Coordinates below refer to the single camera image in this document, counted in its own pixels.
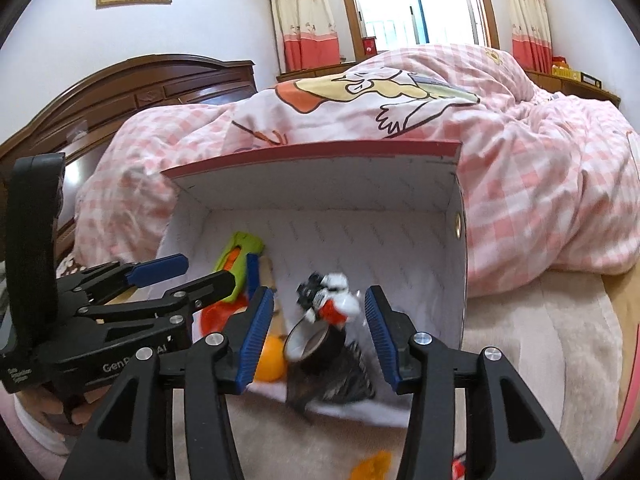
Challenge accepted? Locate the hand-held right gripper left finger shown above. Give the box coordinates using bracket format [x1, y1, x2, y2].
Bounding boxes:
[59, 285, 275, 480]

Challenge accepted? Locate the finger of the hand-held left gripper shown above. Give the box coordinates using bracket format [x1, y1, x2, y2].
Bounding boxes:
[75, 270, 237, 328]
[55, 254, 190, 306]

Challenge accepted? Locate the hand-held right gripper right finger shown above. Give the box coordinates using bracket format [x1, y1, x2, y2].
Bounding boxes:
[364, 284, 583, 480]

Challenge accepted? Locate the orange ball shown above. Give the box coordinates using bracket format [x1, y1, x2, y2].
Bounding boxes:
[252, 335, 288, 383]

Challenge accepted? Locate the orange plastic disc toy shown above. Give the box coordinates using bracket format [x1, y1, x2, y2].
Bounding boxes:
[192, 295, 251, 341]

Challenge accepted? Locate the blue plastic piece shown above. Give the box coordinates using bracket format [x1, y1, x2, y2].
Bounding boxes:
[245, 252, 261, 296]

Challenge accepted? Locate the dark patterned triangular pouch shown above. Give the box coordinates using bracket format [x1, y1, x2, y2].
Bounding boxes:
[285, 340, 377, 411]

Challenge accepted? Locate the green toy gun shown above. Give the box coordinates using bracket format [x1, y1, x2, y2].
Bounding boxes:
[212, 231, 266, 303]

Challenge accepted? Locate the black tape roll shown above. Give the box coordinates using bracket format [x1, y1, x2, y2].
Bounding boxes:
[282, 317, 346, 376]

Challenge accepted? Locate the white red robot toy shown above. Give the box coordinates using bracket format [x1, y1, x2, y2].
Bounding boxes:
[296, 272, 362, 331]

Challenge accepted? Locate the red cardboard box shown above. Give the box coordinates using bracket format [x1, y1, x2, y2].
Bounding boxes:
[160, 140, 471, 428]

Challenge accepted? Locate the person's left hand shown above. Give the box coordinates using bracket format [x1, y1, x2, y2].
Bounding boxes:
[70, 395, 101, 426]

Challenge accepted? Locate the orange plastic piece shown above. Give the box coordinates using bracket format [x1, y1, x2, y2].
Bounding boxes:
[350, 450, 393, 480]

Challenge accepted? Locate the beige fleece blanket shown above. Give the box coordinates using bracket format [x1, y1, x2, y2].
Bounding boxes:
[215, 270, 626, 480]

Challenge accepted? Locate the dark wooden headboard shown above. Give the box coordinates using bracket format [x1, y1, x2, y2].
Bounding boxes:
[0, 55, 258, 261]

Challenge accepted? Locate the pink checked quilt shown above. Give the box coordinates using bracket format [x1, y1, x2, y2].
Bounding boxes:
[74, 44, 640, 298]

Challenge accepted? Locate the tan bed sheet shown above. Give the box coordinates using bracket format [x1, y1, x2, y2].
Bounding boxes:
[600, 272, 640, 411]

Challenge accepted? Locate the red card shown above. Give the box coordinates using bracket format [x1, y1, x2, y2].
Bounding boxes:
[615, 360, 640, 443]

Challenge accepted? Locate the cream red curtain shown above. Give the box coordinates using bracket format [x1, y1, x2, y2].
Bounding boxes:
[495, 0, 555, 73]
[267, 0, 343, 73]

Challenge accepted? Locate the yellow box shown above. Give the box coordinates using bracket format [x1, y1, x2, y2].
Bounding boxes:
[550, 57, 586, 81]

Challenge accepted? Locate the window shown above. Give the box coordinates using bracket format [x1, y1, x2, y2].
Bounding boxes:
[334, 0, 501, 63]

